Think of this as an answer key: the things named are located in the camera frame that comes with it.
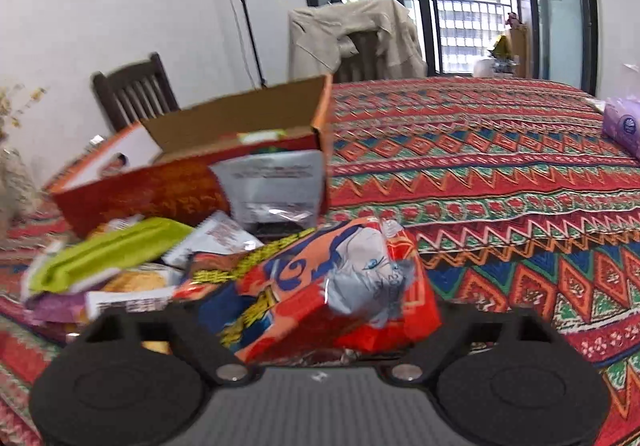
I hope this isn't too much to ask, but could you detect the floral vase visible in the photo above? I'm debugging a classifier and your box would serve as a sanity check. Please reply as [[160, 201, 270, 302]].
[[0, 146, 43, 237]]

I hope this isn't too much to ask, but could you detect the green snack packet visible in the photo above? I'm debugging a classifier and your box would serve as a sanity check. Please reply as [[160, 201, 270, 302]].
[[22, 217, 196, 299]]

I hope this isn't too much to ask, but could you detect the cookie snack packet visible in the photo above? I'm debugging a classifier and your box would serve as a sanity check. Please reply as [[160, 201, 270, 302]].
[[97, 263, 183, 297]]

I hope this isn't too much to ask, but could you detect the white label snack packet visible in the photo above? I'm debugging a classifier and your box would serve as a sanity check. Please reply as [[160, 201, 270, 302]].
[[85, 287, 186, 319]]

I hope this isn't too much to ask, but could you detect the brown cardboard carton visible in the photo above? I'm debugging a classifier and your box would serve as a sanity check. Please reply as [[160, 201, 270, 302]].
[[507, 24, 531, 77]]

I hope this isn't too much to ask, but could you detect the red cardboard box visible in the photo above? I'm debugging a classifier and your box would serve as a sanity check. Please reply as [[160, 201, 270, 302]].
[[42, 74, 333, 239]]

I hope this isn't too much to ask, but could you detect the purple tissue pack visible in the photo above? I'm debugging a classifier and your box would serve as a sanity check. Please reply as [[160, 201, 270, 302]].
[[600, 96, 640, 159]]

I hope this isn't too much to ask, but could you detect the black balcony railing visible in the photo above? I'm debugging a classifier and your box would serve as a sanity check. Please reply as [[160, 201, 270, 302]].
[[400, 0, 521, 74]]

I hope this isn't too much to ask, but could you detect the white red snack packet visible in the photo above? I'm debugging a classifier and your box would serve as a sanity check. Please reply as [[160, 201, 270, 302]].
[[161, 210, 266, 269]]

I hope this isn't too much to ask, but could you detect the dark wooden chair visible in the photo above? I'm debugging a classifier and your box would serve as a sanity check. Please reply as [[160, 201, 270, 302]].
[[91, 52, 181, 133], [332, 29, 386, 83]]

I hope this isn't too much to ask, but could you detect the black light stand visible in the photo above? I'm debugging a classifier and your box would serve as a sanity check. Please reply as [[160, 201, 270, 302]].
[[225, 0, 268, 90]]

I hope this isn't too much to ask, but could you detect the black framed glass door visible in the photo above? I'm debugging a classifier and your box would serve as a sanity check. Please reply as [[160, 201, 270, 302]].
[[290, 0, 601, 94]]

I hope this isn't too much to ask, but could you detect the orange cartoon snack packet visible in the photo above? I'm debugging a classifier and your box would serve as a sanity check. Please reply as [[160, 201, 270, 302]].
[[172, 216, 443, 367]]

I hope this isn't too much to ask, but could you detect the beige jacket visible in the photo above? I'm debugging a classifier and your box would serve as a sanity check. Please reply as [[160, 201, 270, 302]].
[[287, 0, 428, 83]]

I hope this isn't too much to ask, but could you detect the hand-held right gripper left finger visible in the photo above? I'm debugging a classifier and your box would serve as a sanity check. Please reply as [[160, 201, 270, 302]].
[[75, 305, 258, 388]]

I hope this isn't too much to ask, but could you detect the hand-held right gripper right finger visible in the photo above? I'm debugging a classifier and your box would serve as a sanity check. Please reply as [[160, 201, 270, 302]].
[[380, 303, 558, 388]]

